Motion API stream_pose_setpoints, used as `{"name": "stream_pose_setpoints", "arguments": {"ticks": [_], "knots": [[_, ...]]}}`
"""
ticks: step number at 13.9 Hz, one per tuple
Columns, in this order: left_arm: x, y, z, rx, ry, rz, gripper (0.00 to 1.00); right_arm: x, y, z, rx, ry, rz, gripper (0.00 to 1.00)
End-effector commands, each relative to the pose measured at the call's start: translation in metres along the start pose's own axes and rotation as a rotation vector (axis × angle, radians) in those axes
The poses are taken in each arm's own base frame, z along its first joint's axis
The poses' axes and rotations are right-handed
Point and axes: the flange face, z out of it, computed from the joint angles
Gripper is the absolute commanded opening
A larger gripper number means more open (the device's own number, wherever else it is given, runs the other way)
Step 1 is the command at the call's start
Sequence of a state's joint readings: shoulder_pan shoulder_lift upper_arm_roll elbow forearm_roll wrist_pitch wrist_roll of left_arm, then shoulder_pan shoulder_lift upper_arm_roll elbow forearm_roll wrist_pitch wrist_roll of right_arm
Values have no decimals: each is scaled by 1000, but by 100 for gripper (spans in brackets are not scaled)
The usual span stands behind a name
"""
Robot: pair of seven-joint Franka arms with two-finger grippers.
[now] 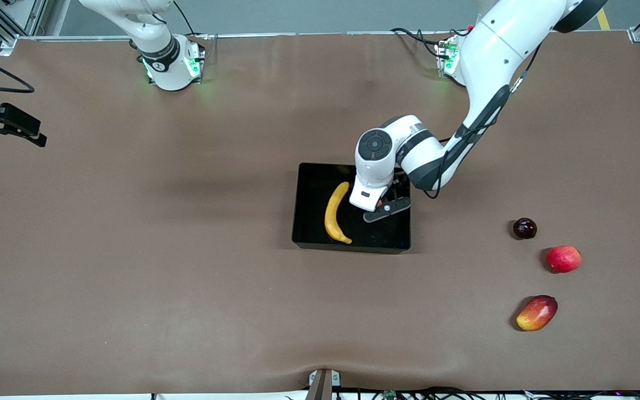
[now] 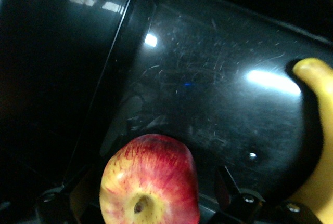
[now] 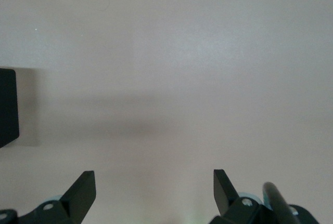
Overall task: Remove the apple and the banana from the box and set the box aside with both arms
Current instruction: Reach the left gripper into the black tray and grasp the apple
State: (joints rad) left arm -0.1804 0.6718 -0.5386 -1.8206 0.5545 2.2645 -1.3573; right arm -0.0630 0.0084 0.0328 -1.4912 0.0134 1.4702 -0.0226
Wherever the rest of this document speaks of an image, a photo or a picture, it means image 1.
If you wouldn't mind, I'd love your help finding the yellow banana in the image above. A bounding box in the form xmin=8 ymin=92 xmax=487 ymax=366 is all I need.
xmin=324 ymin=181 xmax=353 ymax=245

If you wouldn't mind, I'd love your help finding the black plastic box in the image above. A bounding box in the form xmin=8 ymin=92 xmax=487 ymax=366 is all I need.
xmin=291 ymin=162 xmax=412 ymax=255

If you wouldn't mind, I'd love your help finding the dark purple plum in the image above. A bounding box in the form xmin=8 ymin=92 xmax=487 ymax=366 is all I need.
xmin=513 ymin=217 xmax=538 ymax=240

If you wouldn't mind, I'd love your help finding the brown table mat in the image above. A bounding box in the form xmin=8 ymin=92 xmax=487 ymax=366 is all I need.
xmin=0 ymin=32 xmax=640 ymax=396

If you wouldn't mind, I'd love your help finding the plain red apple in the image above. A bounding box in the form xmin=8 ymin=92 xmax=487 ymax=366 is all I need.
xmin=546 ymin=245 xmax=582 ymax=274

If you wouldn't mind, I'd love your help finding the red yellow mango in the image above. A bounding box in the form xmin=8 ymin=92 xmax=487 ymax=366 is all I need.
xmin=516 ymin=294 xmax=559 ymax=332

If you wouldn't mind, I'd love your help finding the black left arm base cable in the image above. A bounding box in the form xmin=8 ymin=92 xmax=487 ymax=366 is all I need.
xmin=390 ymin=27 xmax=455 ymax=59

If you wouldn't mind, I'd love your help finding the black arm base cable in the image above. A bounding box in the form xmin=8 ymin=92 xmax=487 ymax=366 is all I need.
xmin=173 ymin=0 xmax=209 ymax=62
xmin=390 ymin=27 xmax=455 ymax=59

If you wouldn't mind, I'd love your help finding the black right arm base cable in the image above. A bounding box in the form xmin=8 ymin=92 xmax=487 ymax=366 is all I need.
xmin=173 ymin=0 xmax=209 ymax=62

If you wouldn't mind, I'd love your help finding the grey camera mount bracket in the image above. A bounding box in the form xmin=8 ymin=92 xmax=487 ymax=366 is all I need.
xmin=307 ymin=368 xmax=342 ymax=400

